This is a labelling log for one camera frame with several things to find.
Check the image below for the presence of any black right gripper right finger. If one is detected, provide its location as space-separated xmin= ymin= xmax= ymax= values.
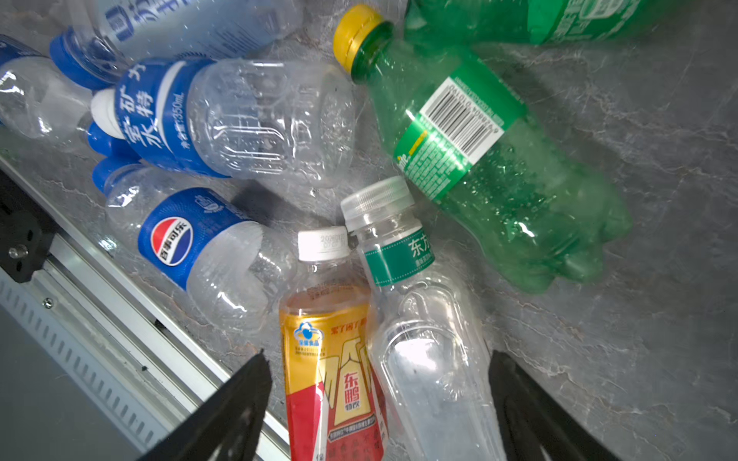
xmin=488 ymin=351 xmax=618 ymax=461

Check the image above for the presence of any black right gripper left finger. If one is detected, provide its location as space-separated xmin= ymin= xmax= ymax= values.
xmin=141 ymin=353 xmax=272 ymax=460

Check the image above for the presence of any clear bottle green label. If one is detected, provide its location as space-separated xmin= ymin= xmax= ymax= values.
xmin=341 ymin=176 xmax=505 ymax=460

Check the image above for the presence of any red yellow drink bottle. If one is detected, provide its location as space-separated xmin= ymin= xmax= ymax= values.
xmin=280 ymin=226 xmax=388 ymax=460

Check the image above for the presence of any blue label bottle white cap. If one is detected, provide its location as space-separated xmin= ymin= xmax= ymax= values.
xmin=90 ymin=58 xmax=356 ymax=188

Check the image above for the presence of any tall clear blue print bottle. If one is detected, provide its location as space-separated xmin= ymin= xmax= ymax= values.
xmin=50 ymin=0 xmax=305 ymax=90

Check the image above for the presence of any Pepsi bottle right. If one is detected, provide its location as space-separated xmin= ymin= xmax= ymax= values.
xmin=92 ymin=157 xmax=298 ymax=337

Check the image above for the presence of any pepsi bottle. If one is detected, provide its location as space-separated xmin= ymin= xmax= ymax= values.
xmin=92 ymin=157 xmax=298 ymax=337
xmin=1 ymin=35 xmax=92 ymax=146

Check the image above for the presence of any green bottle middle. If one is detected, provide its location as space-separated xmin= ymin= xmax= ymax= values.
xmin=332 ymin=4 xmax=632 ymax=294

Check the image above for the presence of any Pepsi bottle left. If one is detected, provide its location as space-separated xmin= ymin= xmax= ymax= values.
xmin=1 ymin=35 xmax=92 ymax=146

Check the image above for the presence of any green bottle upper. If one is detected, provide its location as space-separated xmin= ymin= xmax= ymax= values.
xmin=402 ymin=0 xmax=693 ymax=47

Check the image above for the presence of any white cable duct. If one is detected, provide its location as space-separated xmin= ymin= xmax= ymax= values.
xmin=1 ymin=273 xmax=168 ymax=453

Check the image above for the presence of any aluminium rail frame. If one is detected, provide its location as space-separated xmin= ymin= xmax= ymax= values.
xmin=0 ymin=154 xmax=292 ymax=461

